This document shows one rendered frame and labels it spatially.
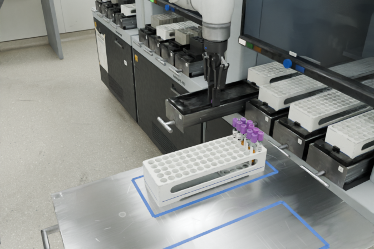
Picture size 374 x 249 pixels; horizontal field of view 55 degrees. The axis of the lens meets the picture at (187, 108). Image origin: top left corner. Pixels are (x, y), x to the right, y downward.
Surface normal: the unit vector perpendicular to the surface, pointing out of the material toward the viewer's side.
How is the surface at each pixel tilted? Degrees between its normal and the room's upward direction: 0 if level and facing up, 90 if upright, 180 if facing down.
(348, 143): 90
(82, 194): 0
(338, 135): 90
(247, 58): 90
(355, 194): 0
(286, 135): 90
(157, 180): 0
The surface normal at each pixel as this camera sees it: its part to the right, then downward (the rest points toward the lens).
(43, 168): 0.00, -0.88
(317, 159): -0.87, 0.23
